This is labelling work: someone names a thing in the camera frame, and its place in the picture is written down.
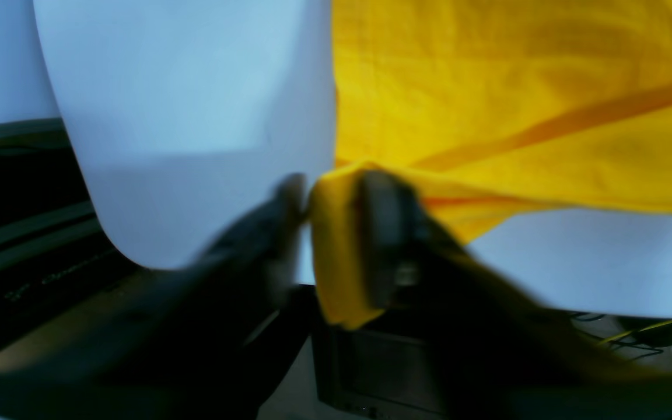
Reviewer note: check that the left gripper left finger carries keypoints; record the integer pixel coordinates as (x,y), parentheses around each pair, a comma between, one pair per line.
(213,340)

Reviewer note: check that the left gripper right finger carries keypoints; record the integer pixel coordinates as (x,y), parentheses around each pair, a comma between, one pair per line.
(476,345)

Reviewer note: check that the yellow t-shirt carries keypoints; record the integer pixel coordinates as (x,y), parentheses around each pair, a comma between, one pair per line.
(489,109)

